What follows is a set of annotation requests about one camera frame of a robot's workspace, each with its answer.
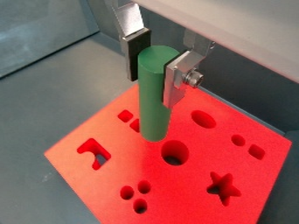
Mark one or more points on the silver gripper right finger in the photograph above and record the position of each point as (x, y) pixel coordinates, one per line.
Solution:
(180, 70)

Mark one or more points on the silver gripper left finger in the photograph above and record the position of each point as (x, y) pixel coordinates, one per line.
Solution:
(134, 35)

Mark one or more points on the green cylinder peg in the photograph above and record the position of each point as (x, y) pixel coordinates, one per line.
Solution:
(154, 113)

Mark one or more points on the red shape sorting board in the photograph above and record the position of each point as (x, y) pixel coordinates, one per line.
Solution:
(207, 175)

